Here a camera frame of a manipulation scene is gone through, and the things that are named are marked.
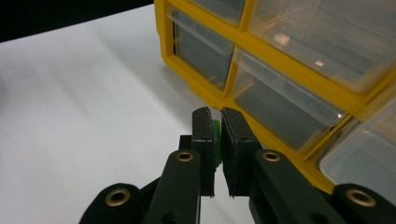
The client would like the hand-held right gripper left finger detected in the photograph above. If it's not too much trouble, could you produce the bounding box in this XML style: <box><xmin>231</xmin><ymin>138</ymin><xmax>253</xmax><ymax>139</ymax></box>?
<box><xmin>178</xmin><ymin>105</ymin><xmax>218</xmax><ymax>198</ymax></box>

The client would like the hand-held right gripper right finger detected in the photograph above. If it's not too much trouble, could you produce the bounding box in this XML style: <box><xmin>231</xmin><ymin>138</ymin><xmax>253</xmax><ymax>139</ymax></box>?
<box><xmin>220</xmin><ymin>106</ymin><xmax>262</xmax><ymax>198</ymax></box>

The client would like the small green plastic piece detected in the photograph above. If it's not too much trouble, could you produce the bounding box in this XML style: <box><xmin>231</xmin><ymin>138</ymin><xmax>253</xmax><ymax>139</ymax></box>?
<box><xmin>213</xmin><ymin>119</ymin><xmax>222</xmax><ymax>166</ymax></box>

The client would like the yellow drawer cabinet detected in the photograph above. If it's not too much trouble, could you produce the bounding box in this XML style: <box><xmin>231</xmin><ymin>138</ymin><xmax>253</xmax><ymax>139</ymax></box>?
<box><xmin>153</xmin><ymin>0</ymin><xmax>396</xmax><ymax>195</ymax></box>

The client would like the small clear plastic drawer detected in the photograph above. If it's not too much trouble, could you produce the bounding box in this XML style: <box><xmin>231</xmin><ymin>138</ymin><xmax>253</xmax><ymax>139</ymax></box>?
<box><xmin>190</xmin><ymin>0</ymin><xmax>247</xmax><ymax>26</ymax></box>
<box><xmin>317</xmin><ymin>96</ymin><xmax>396</xmax><ymax>206</ymax></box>
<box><xmin>232</xmin><ymin>48</ymin><xmax>348</xmax><ymax>153</ymax></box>
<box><xmin>166</xmin><ymin>5</ymin><xmax>236</xmax><ymax>91</ymax></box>

